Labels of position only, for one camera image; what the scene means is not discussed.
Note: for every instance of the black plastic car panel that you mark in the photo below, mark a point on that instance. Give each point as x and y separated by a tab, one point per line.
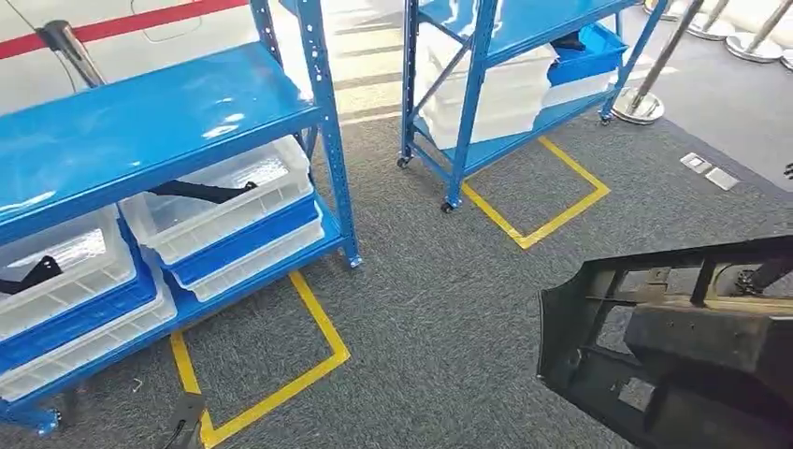
681	334

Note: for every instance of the blue metal shelf rack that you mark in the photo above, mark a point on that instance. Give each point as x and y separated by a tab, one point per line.
93	136
514	18

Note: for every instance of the grey floor outlet cover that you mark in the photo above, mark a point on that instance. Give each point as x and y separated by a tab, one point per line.
722	179
696	163

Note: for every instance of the white car with red stripe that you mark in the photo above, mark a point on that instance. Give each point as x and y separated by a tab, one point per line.
124	56

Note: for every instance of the black metal bracket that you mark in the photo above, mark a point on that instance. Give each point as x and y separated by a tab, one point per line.
37	272
198	191

